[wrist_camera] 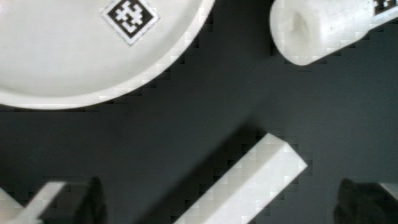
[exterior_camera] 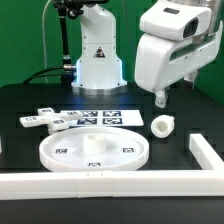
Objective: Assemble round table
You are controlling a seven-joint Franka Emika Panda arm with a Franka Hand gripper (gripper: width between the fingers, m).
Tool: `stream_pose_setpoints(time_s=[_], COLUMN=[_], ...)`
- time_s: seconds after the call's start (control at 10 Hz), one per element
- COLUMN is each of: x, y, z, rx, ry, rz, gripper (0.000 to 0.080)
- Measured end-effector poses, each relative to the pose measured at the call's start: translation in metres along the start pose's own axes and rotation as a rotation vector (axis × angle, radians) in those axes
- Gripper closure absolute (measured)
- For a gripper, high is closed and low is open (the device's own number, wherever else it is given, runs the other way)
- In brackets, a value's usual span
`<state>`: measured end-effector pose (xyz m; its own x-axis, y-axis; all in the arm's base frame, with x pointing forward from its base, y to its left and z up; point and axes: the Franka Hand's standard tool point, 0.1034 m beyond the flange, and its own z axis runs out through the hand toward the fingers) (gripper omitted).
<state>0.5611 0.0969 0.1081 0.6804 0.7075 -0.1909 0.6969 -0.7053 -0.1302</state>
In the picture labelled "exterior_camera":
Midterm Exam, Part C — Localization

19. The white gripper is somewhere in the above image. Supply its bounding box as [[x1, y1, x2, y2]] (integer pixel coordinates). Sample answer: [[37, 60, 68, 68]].
[[135, 22, 223, 108]]

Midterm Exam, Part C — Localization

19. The white round table top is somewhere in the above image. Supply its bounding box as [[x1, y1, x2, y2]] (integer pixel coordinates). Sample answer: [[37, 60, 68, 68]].
[[39, 127, 149, 172]]

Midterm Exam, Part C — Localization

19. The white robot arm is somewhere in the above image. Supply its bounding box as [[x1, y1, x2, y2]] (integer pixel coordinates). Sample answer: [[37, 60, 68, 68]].
[[72, 0, 224, 108]]

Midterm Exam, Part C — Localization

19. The white marker sheet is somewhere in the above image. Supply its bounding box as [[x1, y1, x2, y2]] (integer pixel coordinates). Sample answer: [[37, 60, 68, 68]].
[[69, 110, 144, 127]]

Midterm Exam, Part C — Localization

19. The white L-shaped fence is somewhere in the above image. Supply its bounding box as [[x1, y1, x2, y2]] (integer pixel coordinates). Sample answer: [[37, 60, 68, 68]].
[[0, 134, 224, 200]]

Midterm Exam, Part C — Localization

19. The white cross-shaped table base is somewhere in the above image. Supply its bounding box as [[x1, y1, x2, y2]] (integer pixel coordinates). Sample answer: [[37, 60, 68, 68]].
[[20, 107, 83, 134]]

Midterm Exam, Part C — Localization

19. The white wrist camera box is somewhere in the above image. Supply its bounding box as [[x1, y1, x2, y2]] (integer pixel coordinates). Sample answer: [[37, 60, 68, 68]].
[[139, 0, 222, 41]]

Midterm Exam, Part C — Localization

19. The black camera stand pole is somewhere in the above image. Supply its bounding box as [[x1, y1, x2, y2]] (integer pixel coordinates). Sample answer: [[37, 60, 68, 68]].
[[53, 0, 109, 85]]

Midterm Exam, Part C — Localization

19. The black cable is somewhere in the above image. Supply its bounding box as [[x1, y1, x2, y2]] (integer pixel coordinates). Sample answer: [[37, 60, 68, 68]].
[[22, 66, 76, 85]]

